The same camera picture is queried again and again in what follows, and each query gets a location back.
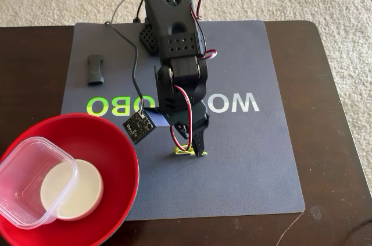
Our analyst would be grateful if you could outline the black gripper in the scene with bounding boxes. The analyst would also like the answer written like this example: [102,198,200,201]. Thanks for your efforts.
[156,83,210,158]

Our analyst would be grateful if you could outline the yellow-green clothespin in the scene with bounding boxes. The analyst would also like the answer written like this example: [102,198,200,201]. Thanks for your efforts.
[173,146,209,157]

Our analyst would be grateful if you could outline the small white bowl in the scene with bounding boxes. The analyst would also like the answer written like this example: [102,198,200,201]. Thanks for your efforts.
[40,158,105,220]

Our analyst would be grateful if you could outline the dark grey plastic part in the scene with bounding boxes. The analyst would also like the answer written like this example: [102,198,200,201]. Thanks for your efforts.
[87,55,105,86]

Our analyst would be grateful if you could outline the clear plastic container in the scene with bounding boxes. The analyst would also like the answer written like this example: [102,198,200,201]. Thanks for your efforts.
[0,136,78,231]

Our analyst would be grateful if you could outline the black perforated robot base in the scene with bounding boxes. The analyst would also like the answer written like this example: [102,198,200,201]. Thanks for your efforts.
[138,17,163,56]

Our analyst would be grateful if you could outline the red bowl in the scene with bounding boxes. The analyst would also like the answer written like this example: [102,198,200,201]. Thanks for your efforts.
[0,113,140,246]

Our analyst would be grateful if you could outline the grey WOWROBO mat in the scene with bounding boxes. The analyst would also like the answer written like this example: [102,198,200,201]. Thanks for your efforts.
[60,20,306,221]

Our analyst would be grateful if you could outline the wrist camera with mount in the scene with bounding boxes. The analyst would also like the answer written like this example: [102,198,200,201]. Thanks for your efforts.
[122,108,169,144]

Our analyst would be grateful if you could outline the thin black camera cable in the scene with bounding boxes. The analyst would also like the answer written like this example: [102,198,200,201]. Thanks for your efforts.
[103,21,145,115]

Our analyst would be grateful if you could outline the black power cable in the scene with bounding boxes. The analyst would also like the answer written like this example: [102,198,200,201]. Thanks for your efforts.
[133,0,145,23]

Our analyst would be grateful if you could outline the grey USB cable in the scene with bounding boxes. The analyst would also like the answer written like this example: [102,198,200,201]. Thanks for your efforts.
[110,0,145,24]

